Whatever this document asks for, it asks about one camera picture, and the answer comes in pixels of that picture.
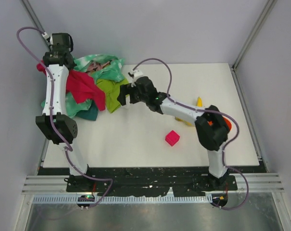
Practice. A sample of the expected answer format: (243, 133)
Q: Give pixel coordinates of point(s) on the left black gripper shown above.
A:
(61, 39)

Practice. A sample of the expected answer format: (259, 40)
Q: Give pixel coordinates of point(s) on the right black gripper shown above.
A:
(125, 91)

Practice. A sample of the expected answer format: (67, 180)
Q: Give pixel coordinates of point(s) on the lime green cloth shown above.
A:
(111, 90)

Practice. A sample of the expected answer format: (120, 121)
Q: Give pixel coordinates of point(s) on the red cloth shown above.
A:
(84, 91)

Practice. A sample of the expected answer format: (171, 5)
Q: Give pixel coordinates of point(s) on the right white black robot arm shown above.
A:
(212, 129)

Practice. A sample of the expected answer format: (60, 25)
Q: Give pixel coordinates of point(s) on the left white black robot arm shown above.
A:
(54, 122)

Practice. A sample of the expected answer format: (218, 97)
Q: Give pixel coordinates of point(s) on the green white tie-dye cloth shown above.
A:
(111, 72)

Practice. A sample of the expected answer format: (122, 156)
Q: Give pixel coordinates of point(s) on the pink patterned cloth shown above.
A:
(95, 66)

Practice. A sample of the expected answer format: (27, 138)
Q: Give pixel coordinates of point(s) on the dark teal cloth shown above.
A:
(91, 114)

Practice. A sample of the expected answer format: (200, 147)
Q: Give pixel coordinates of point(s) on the pink cube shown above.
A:
(172, 138)

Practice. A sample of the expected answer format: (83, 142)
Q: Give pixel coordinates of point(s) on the yellow banana bunch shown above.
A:
(198, 104)

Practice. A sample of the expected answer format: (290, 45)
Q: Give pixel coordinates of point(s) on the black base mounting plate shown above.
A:
(144, 181)

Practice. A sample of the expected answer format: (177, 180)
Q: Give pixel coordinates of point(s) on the orange plastic cup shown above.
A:
(228, 123)

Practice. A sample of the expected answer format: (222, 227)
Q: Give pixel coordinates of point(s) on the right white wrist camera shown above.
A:
(135, 75)

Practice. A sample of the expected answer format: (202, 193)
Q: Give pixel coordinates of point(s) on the left aluminium frame post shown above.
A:
(37, 27)

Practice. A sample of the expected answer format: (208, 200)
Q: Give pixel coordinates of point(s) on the aluminium frame post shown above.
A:
(37, 27)
(260, 21)

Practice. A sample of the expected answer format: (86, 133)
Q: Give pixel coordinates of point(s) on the white slotted cable duct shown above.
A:
(75, 199)

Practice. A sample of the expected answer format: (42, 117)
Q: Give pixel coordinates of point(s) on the aluminium rail front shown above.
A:
(258, 182)

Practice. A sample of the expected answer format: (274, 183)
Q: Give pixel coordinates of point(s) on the right aluminium frame post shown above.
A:
(260, 21)

